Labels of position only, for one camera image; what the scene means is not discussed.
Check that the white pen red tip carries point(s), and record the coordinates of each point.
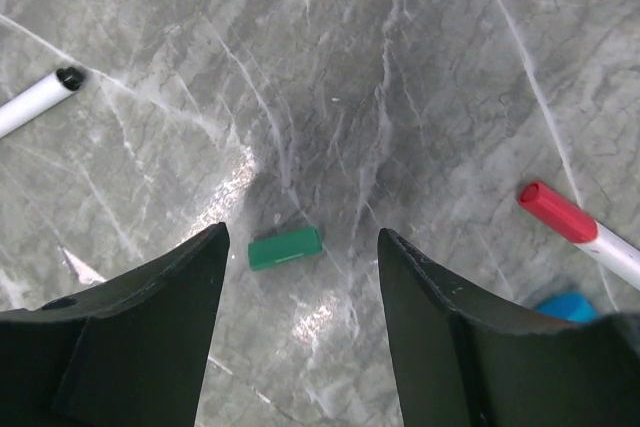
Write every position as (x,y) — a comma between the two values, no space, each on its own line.
(615,254)

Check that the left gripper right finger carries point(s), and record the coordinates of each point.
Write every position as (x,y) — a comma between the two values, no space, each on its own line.
(463,356)

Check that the blue marker cap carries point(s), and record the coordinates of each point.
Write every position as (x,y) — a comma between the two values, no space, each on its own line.
(573,307)

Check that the red pen cap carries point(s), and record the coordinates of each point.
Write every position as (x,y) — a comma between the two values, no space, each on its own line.
(555,211)

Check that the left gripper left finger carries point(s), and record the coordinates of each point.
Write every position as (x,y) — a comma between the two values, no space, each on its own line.
(131,351)

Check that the green pen cap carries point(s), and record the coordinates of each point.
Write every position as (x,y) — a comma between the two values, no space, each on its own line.
(281,248)

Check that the white pen black tip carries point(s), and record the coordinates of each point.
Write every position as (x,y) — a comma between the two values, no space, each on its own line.
(40,97)

